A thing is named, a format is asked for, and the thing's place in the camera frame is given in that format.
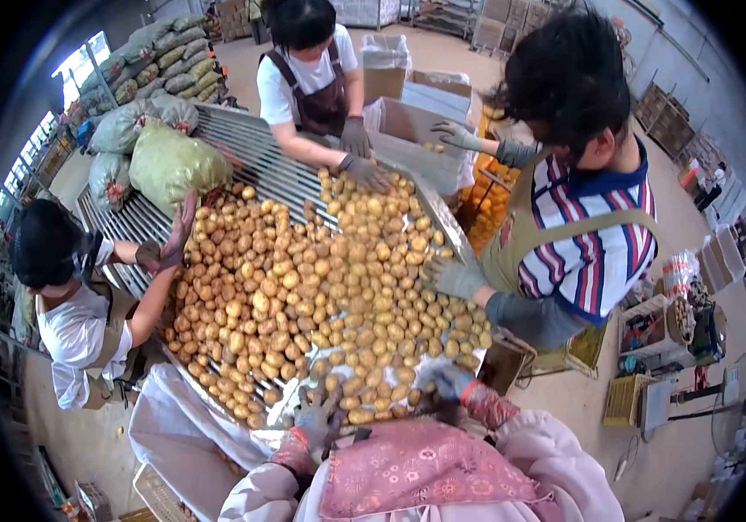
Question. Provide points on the stack of flat cartons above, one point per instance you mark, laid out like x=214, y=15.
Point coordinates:
x=510, y=23

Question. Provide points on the plastic lined cardboard box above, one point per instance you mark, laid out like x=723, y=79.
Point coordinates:
x=412, y=150
x=438, y=94
x=385, y=65

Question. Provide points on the stack of filled sacks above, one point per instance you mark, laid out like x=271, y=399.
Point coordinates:
x=164, y=59

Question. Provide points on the person's right fingers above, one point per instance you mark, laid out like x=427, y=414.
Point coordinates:
x=432, y=375

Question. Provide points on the person's left fingers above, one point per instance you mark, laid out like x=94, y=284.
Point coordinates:
x=318, y=403

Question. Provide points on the person's body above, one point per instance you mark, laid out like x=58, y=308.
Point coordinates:
x=425, y=470

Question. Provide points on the person's right hand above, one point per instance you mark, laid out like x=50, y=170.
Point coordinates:
x=448, y=382

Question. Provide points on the orange crate of produce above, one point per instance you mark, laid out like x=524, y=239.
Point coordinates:
x=487, y=209

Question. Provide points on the person's left hand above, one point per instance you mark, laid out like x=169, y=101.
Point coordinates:
x=314, y=421

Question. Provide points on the white crate with tools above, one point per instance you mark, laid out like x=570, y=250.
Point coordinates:
x=644, y=326

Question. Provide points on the yellow plastic crate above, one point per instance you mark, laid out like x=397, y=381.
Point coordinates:
x=624, y=401

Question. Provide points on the metal roller sorting table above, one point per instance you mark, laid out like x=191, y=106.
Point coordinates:
x=249, y=143

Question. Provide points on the green mesh sack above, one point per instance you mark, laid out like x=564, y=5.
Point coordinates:
x=170, y=163

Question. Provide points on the white plastic lined box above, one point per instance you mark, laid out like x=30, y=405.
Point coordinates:
x=177, y=430

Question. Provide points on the white plastic crate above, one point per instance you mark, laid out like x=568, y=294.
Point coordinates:
x=157, y=496

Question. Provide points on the grey mesh sack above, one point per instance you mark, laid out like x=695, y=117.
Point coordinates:
x=177, y=112
x=110, y=179
x=118, y=127

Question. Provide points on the bright window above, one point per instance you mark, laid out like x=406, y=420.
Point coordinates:
x=79, y=65

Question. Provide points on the pile of potatoes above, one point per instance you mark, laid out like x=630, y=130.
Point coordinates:
x=294, y=293

